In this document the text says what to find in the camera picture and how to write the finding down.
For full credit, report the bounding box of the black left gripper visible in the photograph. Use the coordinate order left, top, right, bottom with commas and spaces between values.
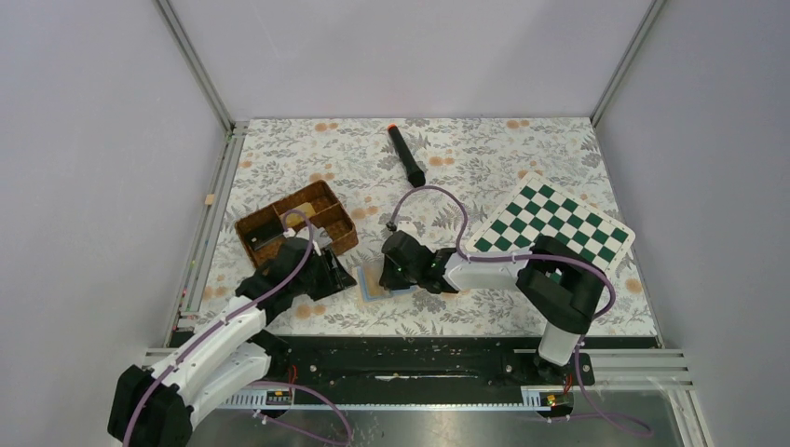
293, 246, 356, 301

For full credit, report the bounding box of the beige leather card holder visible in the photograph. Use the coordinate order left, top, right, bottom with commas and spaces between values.
356, 264, 416, 305

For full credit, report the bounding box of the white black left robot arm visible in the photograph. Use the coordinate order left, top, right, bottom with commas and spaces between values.
107, 237, 357, 446

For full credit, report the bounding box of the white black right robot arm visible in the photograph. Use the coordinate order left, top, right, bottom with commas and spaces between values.
379, 230, 613, 384

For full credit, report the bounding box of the gold VIP card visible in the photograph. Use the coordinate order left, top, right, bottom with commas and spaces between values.
365, 268, 381, 290

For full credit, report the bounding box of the gold card in basket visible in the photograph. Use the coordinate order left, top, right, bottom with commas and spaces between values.
296, 202, 316, 217

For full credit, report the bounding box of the black card in basket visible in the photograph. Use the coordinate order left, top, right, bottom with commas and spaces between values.
244, 220, 283, 251

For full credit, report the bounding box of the brown woven divided basket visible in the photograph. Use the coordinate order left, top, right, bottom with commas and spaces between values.
235, 180, 359, 267

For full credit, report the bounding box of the black microphone orange tip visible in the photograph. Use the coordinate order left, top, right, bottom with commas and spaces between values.
387, 124, 426, 188

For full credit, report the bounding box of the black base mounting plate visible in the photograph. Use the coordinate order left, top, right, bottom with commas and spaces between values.
263, 336, 595, 408

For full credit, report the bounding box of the green white chessboard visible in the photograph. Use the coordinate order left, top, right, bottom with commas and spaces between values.
465, 173, 635, 275

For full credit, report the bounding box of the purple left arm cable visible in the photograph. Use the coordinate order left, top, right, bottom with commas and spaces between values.
122, 210, 354, 447

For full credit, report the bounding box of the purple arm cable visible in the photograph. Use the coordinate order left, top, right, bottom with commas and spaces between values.
387, 184, 656, 440
122, 210, 354, 447

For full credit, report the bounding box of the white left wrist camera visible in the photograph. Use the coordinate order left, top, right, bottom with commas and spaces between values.
283, 226, 320, 254

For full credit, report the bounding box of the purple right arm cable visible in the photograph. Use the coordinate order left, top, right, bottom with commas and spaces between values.
387, 184, 656, 440

